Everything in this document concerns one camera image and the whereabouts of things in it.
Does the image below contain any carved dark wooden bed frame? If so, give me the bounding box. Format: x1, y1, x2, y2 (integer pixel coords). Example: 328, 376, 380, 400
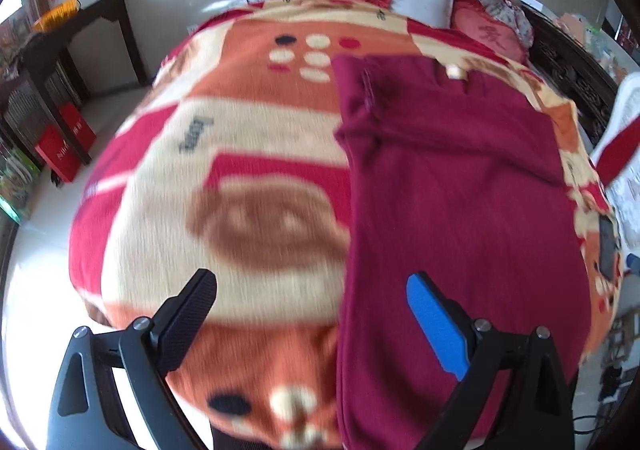
520, 4, 621, 145

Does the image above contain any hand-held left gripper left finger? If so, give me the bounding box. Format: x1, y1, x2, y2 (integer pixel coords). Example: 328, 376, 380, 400
45, 268, 218, 450

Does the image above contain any maroon sweater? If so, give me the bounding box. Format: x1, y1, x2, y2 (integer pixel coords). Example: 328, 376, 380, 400
331, 54, 588, 450

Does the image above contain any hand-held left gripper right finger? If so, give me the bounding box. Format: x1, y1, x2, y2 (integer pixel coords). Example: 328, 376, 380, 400
406, 271, 576, 450

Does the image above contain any pile of packets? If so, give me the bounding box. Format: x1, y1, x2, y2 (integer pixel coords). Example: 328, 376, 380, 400
552, 12, 631, 80

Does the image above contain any red box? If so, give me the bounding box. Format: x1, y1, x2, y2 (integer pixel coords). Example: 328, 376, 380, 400
35, 125, 81, 183
59, 102, 97, 153

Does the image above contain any printed fleece blanket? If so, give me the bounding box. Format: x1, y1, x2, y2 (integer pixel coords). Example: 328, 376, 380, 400
67, 0, 626, 450

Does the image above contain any orange plastic basket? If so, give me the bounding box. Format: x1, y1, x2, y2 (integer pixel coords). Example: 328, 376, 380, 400
32, 0, 81, 33

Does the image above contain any green bag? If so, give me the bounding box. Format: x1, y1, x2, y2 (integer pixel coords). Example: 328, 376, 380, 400
0, 147, 41, 221

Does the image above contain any white chair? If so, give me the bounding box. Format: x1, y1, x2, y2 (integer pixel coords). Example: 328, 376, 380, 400
590, 72, 640, 251

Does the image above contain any small red heart cushion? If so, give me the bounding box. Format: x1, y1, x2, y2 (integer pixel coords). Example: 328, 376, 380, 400
450, 0, 530, 61

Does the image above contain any dark wooden side table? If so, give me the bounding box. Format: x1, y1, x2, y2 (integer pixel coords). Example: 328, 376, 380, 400
0, 0, 148, 165

